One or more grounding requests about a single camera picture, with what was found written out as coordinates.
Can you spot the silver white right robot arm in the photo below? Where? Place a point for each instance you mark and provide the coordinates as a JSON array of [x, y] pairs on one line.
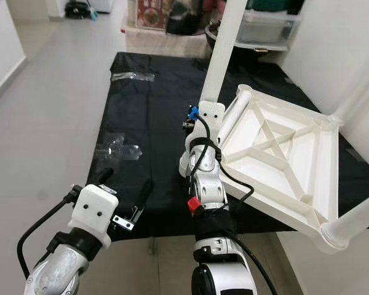
[[209, 184]]

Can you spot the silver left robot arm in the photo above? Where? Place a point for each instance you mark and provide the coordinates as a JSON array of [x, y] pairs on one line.
[[61, 273]]

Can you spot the white plastic children table top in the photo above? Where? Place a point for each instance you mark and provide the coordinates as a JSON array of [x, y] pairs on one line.
[[277, 153]]

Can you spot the clear tape patch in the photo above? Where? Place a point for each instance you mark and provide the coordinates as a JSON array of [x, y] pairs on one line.
[[117, 149]]

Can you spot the black cloth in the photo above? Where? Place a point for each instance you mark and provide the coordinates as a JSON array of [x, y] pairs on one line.
[[147, 110]]

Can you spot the clear plastic film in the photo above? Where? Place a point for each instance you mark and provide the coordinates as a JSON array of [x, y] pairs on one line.
[[132, 77]]

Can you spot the beige patterned cloth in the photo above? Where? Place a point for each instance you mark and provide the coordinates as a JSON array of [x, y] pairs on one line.
[[160, 44]]

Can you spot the black plastic bag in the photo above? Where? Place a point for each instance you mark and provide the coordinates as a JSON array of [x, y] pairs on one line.
[[184, 21]]

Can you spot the red printed food box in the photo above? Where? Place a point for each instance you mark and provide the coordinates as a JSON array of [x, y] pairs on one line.
[[152, 13]]

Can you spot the clear plastic storage container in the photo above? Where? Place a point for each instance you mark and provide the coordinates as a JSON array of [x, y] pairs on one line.
[[267, 31]]

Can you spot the dark green lidded tray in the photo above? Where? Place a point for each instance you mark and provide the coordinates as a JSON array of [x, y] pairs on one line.
[[270, 5]]

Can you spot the white floor appliance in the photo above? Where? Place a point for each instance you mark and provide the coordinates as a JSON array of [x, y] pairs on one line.
[[101, 5]]

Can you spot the black coiled floor item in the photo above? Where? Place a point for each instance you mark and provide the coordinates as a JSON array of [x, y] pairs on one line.
[[77, 9]]

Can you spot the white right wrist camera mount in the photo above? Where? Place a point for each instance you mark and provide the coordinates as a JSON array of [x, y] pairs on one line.
[[212, 114]]

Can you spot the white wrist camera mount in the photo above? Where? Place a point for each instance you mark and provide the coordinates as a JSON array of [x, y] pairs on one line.
[[212, 114], [95, 212]]

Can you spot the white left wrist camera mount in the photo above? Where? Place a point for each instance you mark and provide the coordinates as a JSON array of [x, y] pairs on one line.
[[95, 212]]

